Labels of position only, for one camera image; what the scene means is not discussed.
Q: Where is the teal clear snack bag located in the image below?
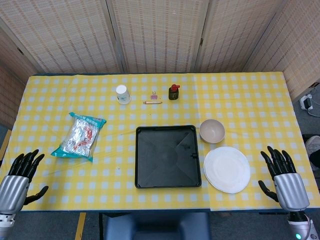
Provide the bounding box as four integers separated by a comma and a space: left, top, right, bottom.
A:
50, 111, 107, 163

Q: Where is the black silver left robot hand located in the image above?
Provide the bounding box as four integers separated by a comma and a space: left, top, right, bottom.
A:
0, 149, 49, 215

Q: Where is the black square plastic tray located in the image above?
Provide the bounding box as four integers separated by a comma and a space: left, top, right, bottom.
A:
134, 124, 203, 190

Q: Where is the white round plate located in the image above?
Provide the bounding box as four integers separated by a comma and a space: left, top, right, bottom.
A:
203, 146, 251, 194

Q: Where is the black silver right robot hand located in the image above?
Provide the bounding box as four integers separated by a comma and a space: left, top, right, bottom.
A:
258, 146, 311, 213

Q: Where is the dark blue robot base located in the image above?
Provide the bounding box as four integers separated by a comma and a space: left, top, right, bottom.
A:
102, 211, 211, 240

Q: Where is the woven beige folding screen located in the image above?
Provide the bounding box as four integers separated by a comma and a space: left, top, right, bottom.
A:
0, 0, 320, 131

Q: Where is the grey white sneaker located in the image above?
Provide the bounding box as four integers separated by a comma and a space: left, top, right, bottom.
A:
305, 135, 320, 173

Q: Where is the yellow white checkered tablecloth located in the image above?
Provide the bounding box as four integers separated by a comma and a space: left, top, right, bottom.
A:
0, 73, 320, 212

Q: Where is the white paper cup blue flower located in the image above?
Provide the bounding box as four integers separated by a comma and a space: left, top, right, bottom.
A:
115, 84, 132, 105

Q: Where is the white power adapter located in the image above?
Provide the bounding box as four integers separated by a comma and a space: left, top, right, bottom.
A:
299, 94, 314, 111

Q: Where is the black ink bottle red cap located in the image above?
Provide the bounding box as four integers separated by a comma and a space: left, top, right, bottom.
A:
168, 83, 181, 101

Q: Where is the white power cable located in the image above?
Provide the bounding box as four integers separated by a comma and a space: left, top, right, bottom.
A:
306, 107, 320, 118

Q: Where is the beige bowl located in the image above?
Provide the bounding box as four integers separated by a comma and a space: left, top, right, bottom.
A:
199, 118, 226, 144

